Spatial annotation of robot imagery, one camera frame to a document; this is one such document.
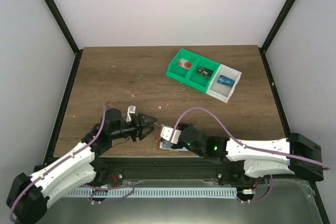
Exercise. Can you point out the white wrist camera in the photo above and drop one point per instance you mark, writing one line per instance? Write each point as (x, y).
(167, 134)
(130, 112)

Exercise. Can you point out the right black frame post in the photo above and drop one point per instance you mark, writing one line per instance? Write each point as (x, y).
(286, 8)

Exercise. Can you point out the green bin middle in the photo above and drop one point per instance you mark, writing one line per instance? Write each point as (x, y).
(197, 81)

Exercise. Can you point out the blue card in bin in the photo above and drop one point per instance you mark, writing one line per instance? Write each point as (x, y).
(226, 81)

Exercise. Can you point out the red white card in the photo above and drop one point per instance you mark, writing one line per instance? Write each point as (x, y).
(186, 64)

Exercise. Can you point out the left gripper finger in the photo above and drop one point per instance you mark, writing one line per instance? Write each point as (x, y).
(146, 120)
(145, 130)

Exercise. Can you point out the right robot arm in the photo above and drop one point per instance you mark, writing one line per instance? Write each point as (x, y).
(295, 155)

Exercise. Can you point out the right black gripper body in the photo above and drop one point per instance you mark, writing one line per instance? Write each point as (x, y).
(188, 148)

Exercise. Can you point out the green bin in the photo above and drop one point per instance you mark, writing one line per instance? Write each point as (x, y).
(174, 71)
(197, 81)

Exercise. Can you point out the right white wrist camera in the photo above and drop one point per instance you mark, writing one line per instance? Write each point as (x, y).
(167, 134)

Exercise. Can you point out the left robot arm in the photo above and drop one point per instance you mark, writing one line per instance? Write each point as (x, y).
(30, 196)

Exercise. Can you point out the black card in bin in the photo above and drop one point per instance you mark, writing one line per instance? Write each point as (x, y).
(205, 72)

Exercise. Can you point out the green bin far left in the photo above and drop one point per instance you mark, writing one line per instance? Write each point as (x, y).
(174, 71)

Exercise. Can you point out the light blue slotted cable duct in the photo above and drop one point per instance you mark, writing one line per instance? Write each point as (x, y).
(206, 192)

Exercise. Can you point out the black frame post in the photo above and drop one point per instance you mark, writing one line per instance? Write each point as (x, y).
(286, 8)
(62, 25)

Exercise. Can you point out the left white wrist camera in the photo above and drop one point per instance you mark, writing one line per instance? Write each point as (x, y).
(130, 112)

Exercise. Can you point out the brown leather card holder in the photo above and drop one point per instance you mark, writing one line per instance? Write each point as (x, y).
(164, 145)

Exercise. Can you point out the left black frame post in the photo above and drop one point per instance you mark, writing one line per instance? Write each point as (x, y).
(62, 25)

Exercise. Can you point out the white bin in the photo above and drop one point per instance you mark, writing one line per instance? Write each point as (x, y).
(219, 91)

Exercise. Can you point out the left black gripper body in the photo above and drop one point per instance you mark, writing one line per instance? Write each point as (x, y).
(132, 130)

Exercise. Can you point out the black aluminium frame rail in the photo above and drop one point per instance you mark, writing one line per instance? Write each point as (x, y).
(116, 170)

